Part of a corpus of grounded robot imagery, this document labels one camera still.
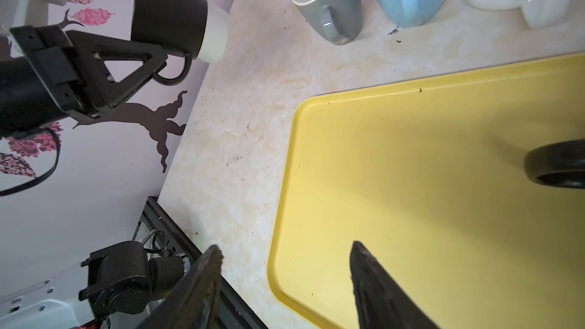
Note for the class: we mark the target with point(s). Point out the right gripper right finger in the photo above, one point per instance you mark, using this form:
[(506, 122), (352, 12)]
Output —
[(380, 301)]

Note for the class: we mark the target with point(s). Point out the black mug white base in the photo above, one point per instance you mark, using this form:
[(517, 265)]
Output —
[(192, 29)]

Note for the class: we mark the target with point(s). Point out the yellow plastic tray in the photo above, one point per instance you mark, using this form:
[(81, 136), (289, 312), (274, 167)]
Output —
[(428, 175)]

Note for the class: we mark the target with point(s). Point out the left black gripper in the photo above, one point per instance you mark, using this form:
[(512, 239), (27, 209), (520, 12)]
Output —
[(76, 74)]

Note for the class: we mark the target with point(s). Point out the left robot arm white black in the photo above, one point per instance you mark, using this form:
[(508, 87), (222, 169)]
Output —
[(70, 74)]

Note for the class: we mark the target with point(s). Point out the grey mug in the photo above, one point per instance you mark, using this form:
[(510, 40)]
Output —
[(337, 21)]

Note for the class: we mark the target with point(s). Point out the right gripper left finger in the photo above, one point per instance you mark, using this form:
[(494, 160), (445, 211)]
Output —
[(194, 301)]

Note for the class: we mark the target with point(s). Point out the all black mug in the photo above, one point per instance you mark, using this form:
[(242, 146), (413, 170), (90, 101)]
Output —
[(558, 165)]

